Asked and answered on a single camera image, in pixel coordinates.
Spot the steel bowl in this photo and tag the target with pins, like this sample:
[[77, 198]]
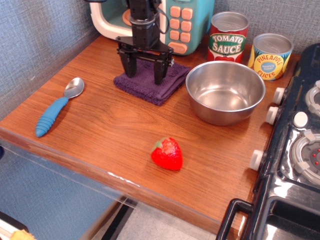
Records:
[[224, 93]]

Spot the black toy stove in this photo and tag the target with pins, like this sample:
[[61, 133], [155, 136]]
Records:
[[286, 203]]

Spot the pineapple slices can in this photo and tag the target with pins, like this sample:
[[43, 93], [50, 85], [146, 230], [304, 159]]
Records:
[[269, 56]]

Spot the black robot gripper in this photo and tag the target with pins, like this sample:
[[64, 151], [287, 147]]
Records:
[[145, 44]]

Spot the tomato sauce can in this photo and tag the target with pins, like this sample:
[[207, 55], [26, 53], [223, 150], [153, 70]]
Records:
[[227, 36]]

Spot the red toy strawberry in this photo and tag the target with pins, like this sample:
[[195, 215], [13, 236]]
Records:
[[167, 154]]

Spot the purple cloth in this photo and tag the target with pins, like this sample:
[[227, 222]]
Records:
[[143, 86]]

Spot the blue handled metal spoon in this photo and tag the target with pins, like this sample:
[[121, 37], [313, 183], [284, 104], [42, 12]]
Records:
[[73, 89]]

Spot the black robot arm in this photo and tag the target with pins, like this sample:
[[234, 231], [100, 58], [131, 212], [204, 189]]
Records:
[[145, 10]]

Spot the teal toy microwave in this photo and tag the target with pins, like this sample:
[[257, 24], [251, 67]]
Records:
[[187, 21]]

